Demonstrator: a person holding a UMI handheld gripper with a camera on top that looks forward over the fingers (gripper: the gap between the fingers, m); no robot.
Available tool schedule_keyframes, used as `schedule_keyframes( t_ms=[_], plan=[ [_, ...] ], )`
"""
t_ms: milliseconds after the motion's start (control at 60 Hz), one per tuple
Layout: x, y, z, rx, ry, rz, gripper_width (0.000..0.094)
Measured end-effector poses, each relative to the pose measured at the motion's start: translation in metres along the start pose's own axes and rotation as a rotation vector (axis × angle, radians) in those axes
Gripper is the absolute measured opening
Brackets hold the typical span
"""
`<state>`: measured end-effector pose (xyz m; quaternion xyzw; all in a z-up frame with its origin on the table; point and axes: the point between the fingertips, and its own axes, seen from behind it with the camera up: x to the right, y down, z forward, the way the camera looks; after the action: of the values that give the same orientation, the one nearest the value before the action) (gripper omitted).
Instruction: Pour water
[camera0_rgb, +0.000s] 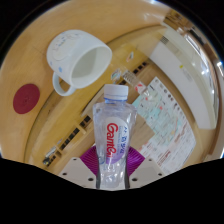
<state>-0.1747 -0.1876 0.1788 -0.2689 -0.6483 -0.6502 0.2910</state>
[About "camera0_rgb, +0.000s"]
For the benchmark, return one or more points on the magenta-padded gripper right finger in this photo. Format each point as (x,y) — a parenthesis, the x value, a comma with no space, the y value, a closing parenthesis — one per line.
(146,170)

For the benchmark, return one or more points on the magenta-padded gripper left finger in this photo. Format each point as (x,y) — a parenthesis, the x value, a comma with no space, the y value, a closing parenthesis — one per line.
(76,170)

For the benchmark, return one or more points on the clear plastic water bottle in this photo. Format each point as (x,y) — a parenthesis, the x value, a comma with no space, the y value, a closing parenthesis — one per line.
(113,133)

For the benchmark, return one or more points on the flat round red coaster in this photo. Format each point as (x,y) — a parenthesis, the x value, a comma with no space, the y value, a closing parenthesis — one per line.
(26,98)

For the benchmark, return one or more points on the white standing air conditioner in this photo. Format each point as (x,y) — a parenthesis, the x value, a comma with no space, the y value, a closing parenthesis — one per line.
(186,80)

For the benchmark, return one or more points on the small colourful card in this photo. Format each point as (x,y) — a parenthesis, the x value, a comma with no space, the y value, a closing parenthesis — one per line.
(130,56)

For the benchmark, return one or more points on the white ceramic mug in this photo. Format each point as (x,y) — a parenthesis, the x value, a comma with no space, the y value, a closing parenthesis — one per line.
(66,53)

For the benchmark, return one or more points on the large printed wall poster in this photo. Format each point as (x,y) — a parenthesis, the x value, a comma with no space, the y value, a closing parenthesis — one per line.
(166,126)

